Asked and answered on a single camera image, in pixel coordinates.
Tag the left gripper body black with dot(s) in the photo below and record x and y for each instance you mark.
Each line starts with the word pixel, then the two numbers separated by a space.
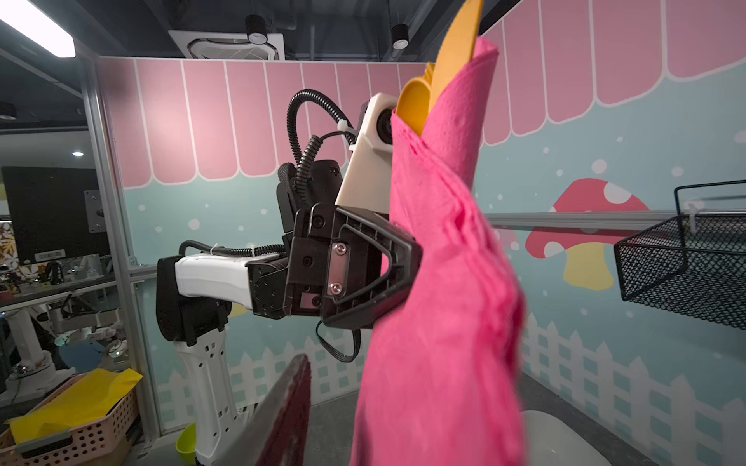
pixel 296 283

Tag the white plastic tub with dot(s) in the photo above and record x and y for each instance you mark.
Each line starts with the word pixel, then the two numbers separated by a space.
pixel 549 441

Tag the orange plastic knife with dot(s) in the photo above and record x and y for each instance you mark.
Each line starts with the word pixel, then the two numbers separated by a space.
pixel 457 48

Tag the lime green bowl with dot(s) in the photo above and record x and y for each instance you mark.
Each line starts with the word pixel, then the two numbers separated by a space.
pixel 186 444

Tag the pink paper napkin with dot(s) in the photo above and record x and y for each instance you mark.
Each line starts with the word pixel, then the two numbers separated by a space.
pixel 440 377

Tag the black mesh wall basket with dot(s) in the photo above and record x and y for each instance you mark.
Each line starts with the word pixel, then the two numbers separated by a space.
pixel 693 263

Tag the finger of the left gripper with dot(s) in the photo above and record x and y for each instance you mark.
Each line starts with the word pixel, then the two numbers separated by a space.
pixel 372 267

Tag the pink perforated crate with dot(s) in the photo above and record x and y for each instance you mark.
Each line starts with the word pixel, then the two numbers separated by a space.
pixel 106 441

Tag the black computer monitor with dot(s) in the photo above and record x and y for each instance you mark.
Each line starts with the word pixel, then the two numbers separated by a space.
pixel 56 213

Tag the yellow sheet in crate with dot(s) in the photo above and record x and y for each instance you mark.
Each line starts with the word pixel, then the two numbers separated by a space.
pixel 88 400

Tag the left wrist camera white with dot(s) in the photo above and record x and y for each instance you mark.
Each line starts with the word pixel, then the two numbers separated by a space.
pixel 366 184

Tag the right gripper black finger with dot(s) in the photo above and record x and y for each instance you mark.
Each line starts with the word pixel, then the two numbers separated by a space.
pixel 276 433

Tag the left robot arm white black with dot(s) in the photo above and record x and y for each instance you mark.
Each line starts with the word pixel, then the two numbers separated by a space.
pixel 197 288

